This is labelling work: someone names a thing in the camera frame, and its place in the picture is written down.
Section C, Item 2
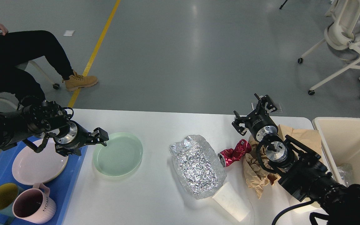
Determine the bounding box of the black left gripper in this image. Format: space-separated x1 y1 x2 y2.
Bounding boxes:
54 121 109 157

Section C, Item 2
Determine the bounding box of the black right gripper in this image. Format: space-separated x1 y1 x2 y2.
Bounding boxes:
232 93 278 142

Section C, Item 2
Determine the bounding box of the green plate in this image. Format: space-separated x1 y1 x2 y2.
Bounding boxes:
92 132 144 178

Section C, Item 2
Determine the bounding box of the teal mug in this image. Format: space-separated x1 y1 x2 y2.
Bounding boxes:
0 182 24 225

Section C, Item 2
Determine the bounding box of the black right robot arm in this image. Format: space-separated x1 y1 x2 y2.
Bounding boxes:
232 94 360 225

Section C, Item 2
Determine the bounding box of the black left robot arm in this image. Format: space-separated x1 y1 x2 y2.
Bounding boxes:
0 101 109 157

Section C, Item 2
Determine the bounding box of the blue plastic tray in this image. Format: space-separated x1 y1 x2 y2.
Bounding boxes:
0 142 88 225

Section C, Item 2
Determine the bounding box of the crushed red can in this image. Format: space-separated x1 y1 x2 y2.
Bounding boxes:
217 139 252 168

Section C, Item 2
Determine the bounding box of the pink plate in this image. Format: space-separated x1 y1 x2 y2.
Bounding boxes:
11 139 68 185

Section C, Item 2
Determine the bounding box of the tan work boot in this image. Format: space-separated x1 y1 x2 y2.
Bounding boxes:
62 70 98 92

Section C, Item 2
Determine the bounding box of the crumpled brown paper bag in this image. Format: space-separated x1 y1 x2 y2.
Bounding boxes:
242 124 323 198

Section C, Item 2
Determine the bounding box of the crumpled aluminium foil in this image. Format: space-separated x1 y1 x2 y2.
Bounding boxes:
169 134 227 200

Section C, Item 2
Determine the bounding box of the pink HOME mug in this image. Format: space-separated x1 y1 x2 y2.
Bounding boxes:
12 183 56 224

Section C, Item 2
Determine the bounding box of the white paper cup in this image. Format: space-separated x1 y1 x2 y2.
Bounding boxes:
212 182 251 222

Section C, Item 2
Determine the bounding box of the beige plastic bin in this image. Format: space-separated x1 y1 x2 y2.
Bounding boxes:
313 117 360 185

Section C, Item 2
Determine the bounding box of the clear plastic in bin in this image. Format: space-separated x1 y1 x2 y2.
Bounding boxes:
337 163 355 187

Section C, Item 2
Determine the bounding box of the white paper scrap on floor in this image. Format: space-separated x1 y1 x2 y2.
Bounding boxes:
63 30 75 37

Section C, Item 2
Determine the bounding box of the black tripod stand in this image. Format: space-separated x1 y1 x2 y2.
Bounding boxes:
279 0 288 10

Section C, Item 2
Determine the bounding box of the seated person in black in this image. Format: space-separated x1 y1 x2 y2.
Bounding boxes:
0 24 74 107

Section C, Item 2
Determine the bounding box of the white office chair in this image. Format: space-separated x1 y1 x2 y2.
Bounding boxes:
297 0 360 95

